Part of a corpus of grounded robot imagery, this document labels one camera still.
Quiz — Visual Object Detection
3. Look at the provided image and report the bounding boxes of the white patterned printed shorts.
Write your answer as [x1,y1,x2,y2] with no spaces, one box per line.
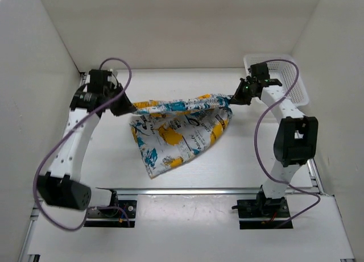
[130,94,233,178]

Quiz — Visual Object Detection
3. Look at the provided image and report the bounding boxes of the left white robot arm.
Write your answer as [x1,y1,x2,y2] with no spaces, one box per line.
[36,69,136,217]

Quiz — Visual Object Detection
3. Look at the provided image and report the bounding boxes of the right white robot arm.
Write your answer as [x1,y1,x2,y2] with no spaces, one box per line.
[230,62,319,217]

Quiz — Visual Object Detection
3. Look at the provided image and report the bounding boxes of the white perforated plastic basket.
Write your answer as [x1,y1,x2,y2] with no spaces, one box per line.
[243,53,309,107]

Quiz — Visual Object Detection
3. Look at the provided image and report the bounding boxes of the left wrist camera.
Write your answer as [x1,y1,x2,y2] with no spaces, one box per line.
[109,69,118,77]

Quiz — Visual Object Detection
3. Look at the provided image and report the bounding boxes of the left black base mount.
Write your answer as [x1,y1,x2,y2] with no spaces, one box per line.
[84,198,138,228]

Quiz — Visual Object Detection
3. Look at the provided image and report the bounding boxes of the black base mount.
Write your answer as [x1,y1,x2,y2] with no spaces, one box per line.
[231,191,293,230]
[84,198,138,228]

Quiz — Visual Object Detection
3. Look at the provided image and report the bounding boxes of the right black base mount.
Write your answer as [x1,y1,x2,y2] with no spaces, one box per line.
[231,191,293,230]

